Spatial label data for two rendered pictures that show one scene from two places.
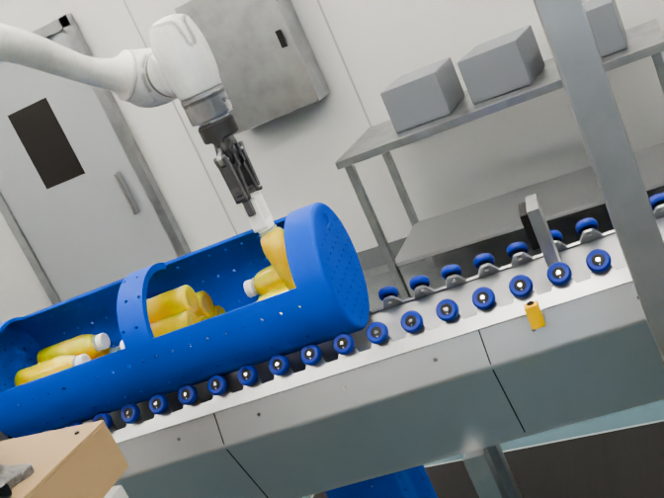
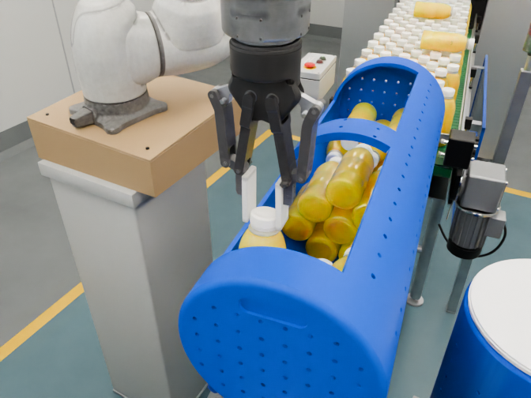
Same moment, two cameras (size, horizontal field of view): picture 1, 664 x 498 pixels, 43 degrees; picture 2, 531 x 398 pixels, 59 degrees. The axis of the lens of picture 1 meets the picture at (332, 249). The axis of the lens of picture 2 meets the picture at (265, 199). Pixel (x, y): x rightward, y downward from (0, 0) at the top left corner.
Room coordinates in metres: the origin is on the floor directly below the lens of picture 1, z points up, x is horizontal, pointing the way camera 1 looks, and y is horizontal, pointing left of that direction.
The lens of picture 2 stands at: (1.72, -0.39, 1.61)
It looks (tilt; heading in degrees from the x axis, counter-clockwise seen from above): 34 degrees down; 94
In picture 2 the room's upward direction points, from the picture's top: straight up
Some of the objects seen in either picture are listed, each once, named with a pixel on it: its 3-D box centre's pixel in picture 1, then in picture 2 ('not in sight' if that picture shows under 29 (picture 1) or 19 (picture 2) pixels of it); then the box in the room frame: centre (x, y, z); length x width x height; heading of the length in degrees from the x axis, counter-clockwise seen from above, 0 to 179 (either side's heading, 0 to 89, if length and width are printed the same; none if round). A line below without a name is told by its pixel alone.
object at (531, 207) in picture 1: (540, 238); not in sight; (1.58, -0.39, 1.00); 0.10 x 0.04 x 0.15; 163
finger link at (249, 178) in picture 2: (254, 214); (249, 194); (1.66, 0.11, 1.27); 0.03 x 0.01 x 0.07; 72
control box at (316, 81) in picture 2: not in sight; (313, 76); (1.76, 1.17, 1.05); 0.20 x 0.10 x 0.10; 73
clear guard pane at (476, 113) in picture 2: not in sight; (469, 143); (2.42, 1.41, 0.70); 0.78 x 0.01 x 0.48; 73
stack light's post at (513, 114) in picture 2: not in sight; (482, 211); (2.43, 1.14, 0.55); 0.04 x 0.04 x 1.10; 73
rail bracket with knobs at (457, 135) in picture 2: not in sight; (457, 150); (2.18, 0.87, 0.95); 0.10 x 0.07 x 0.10; 163
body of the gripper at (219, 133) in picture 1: (223, 141); (265, 78); (1.68, 0.11, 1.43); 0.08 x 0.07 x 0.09; 162
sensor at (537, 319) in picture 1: (534, 308); not in sight; (1.47, -0.30, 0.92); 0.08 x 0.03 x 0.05; 163
